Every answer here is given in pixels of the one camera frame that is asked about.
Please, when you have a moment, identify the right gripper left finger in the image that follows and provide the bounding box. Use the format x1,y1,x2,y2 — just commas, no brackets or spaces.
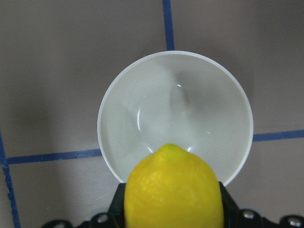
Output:
42,183,126,228

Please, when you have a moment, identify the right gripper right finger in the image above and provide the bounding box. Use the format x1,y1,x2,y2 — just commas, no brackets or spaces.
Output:
219,182,304,228

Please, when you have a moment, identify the yellow lemon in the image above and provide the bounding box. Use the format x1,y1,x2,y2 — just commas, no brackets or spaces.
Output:
124,144,224,228

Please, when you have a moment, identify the white ceramic bowl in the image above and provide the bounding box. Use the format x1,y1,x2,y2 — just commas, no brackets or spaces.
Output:
97,51,254,185

